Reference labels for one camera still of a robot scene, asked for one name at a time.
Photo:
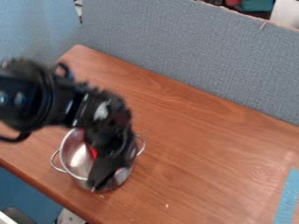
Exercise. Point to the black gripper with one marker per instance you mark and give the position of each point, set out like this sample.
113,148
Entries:
115,147

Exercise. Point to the metal pot with handles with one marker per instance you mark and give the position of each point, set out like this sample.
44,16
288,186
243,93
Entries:
72,159

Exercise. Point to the red plastic block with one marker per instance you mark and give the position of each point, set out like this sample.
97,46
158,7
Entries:
93,152

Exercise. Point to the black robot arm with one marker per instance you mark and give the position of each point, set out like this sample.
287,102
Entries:
40,96

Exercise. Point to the white object under table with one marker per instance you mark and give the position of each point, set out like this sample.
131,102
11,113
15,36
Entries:
68,217

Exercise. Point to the dark object bottom left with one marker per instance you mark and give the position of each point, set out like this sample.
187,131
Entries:
12,216

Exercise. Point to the grey fabric divider panel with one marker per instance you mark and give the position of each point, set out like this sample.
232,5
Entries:
235,56

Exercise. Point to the blue tape strip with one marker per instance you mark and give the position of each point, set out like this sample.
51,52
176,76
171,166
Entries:
290,196

